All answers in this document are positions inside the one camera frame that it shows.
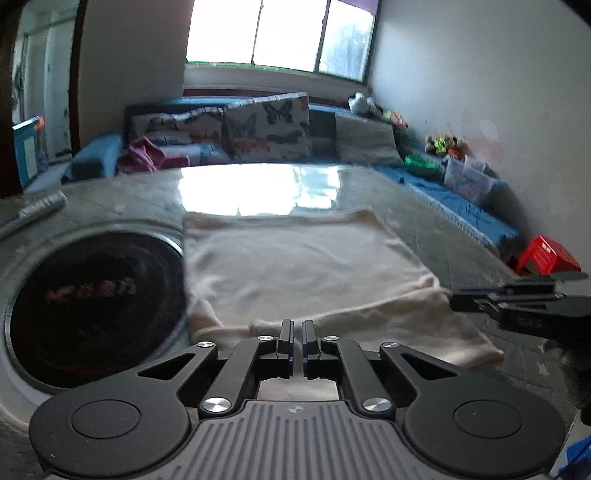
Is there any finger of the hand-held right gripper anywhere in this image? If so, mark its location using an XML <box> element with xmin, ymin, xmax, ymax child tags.
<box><xmin>450</xmin><ymin>293</ymin><xmax>573</xmax><ymax>332</ymax></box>
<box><xmin>455</xmin><ymin>276</ymin><xmax>561</xmax><ymax>300</ymax></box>

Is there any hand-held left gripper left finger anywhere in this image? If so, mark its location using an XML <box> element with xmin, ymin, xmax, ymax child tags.
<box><xmin>137</xmin><ymin>319</ymin><xmax>296</xmax><ymax>414</ymax></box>

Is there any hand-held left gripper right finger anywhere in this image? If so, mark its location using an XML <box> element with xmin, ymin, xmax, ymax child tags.
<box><xmin>301</xmin><ymin>319</ymin><xmax>455</xmax><ymax>414</ymax></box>

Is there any cream knit garment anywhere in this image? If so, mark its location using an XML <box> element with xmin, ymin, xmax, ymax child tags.
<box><xmin>182</xmin><ymin>209</ymin><xmax>505</xmax><ymax>402</ymax></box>

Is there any red plastic stool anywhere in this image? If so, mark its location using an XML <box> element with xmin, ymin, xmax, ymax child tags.
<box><xmin>513</xmin><ymin>235</ymin><xmax>581</xmax><ymax>277</ymax></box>

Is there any blue sofa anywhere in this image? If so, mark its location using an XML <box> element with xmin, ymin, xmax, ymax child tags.
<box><xmin>62</xmin><ymin>95</ymin><xmax>525</xmax><ymax>264</ymax></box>

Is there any blue object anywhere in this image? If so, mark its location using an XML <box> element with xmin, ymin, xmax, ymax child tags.
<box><xmin>558</xmin><ymin>436</ymin><xmax>591</xmax><ymax>480</ymax></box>

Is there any clear plastic storage box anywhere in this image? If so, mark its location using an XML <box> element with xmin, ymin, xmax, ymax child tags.
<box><xmin>443</xmin><ymin>154</ymin><xmax>495</xmax><ymax>204</ymax></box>

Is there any green plastic toy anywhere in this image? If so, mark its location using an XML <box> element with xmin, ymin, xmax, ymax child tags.
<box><xmin>404</xmin><ymin>154</ymin><xmax>441</xmax><ymax>176</ymax></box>

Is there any pile of small toys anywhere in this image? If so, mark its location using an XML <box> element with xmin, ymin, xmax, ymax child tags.
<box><xmin>425</xmin><ymin>135</ymin><xmax>467</xmax><ymax>158</ymax></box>

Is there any black round induction cooktop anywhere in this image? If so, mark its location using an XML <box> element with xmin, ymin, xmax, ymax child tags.
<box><xmin>0</xmin><ymin>219</ymin><xmax>192</xmax><ymax>416</ymax></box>

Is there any grey pillow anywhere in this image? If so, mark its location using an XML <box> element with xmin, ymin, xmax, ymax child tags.
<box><xmin>335</xmin><ymin>114</ymin><xmax>404</xmax><ymax>168</ymax></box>

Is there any printed blanket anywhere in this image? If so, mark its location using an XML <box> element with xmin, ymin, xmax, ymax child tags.
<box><xmin>157</xmin><ymin>141</ymin><xmax>232</xmax><ymax>168</ymax></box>

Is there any square butterfly print pillow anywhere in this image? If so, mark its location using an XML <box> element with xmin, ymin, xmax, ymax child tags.
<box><xmin>223</xmin><ymin>92</ymin><xmax>314</xmax><ymax>163</ymax></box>

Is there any pink garment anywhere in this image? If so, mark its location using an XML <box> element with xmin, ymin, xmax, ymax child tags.
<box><xmin>117</xmin><ymin>136</ymin><xmax>190</xmax><ymax>174</ymax></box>

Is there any white plush toy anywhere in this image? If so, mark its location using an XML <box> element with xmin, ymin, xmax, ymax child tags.
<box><xmin>348</xmin><ymin>91</ymin><xmax>377</xmax><ymax>115</ymax></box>

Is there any long butterfly print pillow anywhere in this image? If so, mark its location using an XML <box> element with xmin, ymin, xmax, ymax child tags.
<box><xmin>129</xmin><ymin>107</ymin><xmax>227</xmax><ymax>146</ymax></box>

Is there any white remote control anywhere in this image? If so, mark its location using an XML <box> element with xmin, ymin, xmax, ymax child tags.
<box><xmin>0</xmin><ymin>191</ymin><xmax>68</xmax><ymax>236</ymax></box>

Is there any window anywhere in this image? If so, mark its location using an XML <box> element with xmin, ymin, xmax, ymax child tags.
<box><xmin>185</xmin><ymin>0</ymin><xmax>382</xmax><ymax>84</ymax></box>

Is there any blue play fence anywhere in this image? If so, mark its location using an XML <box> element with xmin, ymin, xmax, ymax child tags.
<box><xmin>13</xmin><ymin>116</ymin><xmax>47</xmax><ymax>178</ymax></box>

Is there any dark wooden door frame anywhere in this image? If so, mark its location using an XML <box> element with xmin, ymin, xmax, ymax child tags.
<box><xmin>0</xmin><ymin>0</ymin><xmax>88</xmax><ymax>199</ymax></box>

